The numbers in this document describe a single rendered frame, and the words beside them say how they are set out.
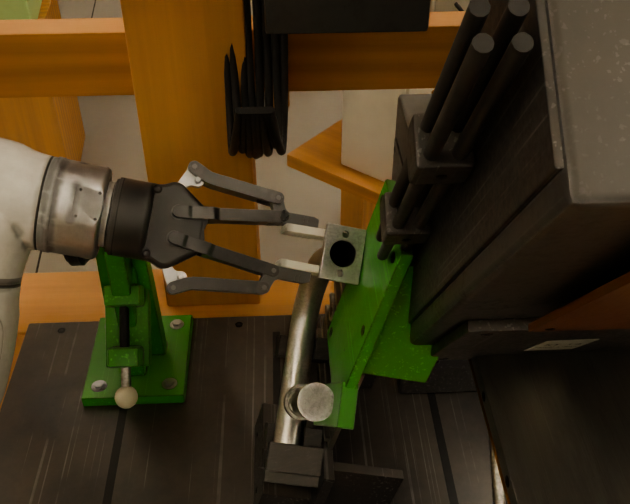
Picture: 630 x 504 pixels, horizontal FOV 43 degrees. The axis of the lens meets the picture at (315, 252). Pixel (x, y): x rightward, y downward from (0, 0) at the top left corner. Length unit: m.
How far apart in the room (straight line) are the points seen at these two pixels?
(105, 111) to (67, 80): 2.52
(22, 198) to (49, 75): 0.41
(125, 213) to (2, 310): 0.14
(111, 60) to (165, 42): 0.14
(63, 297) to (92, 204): 0.54
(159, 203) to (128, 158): 2.51
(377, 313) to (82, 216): 0.28
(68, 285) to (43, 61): 0.36
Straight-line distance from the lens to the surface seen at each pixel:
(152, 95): 1.02
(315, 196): 2.98
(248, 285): 0.77
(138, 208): 0.75
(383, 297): 0.70
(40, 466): 1.04
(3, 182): 0.75
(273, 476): 0.88
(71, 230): 0.75
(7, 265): 0.77
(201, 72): 1.00
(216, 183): 0.78
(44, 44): 1.11
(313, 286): 0.88
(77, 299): 1.26
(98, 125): 3.54
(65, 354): 1.15
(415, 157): 0.47
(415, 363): 0.78
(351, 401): 0.78
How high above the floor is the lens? 1.69
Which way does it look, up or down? 39 degrees down
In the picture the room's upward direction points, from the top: straight up
